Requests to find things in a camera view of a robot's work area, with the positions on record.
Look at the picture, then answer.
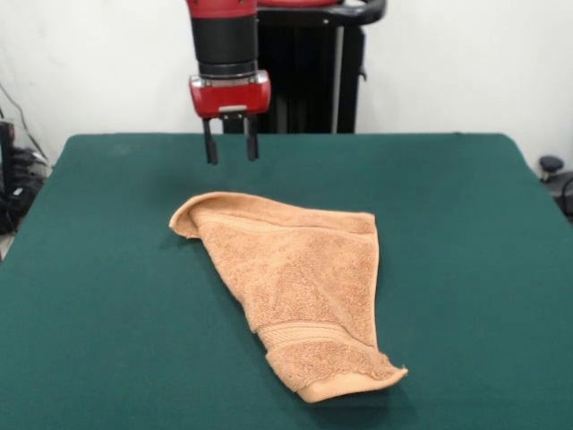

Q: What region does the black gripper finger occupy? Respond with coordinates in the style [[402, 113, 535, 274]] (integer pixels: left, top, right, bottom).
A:
[[243, 114, 261, 163], [201, 116, 220, 167]]

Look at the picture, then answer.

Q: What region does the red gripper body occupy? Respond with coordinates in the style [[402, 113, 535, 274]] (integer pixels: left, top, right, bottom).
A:
[[188, 70, 272, 121]]

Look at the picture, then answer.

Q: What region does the tan terry towel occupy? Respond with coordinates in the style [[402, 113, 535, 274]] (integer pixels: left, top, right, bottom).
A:
[[168, 192, 409, 403]]

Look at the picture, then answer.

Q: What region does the dark green table cloth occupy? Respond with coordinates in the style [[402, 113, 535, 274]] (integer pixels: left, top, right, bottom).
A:
[[0, 132, 573, 430]]

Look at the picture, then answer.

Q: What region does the black equipment pile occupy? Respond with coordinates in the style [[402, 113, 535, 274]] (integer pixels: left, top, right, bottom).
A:
[[0, 118, 51, 237]]

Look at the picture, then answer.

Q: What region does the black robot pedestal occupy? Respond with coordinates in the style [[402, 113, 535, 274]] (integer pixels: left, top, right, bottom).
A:
[[218, 0, 387, 135]]

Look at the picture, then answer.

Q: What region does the grey cable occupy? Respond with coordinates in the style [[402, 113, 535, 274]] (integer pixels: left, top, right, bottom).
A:
[[0, 82, 49, 159]]

